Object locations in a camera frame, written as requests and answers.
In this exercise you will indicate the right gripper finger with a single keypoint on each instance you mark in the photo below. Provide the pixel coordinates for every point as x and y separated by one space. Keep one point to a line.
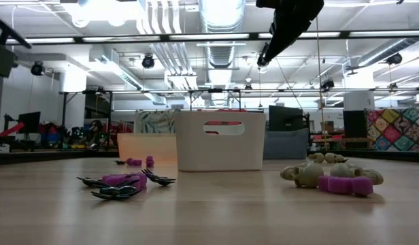
294 30
277 34

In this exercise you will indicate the purple segmented plastic piece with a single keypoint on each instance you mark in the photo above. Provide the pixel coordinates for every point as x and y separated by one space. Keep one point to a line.
150 162
138 178
345 185
134 162
114 178

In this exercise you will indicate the black plastic spider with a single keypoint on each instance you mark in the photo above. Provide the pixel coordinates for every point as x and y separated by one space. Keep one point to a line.
120 162
94 182
158 179
114 193

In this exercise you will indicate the black background robot arm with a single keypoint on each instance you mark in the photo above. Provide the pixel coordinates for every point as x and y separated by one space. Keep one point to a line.
95 131

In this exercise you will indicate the black ceiling spotlight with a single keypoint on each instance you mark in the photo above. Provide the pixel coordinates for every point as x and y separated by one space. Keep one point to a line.
394 59
37 68
148 62
328 84
261 63

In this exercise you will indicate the brown cardboard box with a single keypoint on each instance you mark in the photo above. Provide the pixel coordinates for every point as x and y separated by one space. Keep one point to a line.
327 127

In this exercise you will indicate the white ceiling pipe bundle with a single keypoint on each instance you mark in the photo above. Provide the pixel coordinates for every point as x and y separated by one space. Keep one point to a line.
172 58

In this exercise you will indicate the grey translucent plastic bin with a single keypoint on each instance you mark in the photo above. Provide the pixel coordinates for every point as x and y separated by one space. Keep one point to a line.
284 146

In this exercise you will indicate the black beam with light strips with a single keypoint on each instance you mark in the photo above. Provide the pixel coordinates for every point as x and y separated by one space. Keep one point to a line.
164 37

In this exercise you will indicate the wooden background bench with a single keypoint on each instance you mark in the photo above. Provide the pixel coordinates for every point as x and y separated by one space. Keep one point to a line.
349 139

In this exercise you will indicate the white plastic bin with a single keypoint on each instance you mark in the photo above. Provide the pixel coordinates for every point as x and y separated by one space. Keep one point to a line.
196 149

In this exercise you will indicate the colourful patchwork quilt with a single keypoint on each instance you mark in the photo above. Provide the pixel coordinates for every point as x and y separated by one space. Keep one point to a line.
396 129

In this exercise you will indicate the leaf print cloth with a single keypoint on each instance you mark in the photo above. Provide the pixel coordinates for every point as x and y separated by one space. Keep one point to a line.
155 122

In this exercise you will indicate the orange translucent plastic bin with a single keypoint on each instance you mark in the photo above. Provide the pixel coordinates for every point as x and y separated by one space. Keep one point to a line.
145 146

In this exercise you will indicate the red background bar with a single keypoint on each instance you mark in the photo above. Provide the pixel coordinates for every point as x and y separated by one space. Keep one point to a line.
12 129

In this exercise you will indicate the silver corrugated air duct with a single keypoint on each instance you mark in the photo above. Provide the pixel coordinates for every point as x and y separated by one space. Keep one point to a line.
221 54

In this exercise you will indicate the silver round air duct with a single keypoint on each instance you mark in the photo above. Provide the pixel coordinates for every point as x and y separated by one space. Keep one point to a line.
383 54

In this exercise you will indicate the white rectangular air duct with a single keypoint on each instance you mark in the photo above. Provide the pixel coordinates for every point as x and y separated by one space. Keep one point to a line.
121 75

